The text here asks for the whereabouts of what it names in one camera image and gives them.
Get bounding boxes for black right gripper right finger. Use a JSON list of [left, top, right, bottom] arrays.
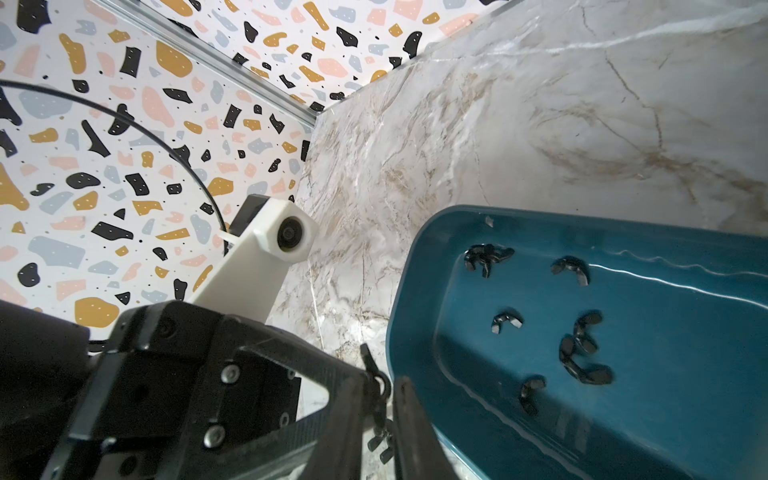
[[393, 377, 458, 480]]

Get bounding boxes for pile of black wing nuts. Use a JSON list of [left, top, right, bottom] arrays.
[[459, 243, 615, 418]]

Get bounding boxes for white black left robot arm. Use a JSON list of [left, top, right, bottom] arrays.
[[1, 301, 378, 479]]

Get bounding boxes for teal plastic storage box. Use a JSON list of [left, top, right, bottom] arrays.
[[386, 206, 767, 479]]

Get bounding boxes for aluminium corner profile left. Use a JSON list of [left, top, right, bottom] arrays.
[[96, 0, 318, 130]]

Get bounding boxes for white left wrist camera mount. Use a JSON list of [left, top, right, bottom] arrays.
[[189, 194, 319, 324]]

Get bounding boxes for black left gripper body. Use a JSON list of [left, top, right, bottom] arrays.
[[42, 301, 367, 479]]

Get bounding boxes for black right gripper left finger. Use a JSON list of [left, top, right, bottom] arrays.
[[314, 373, 374, 479]]

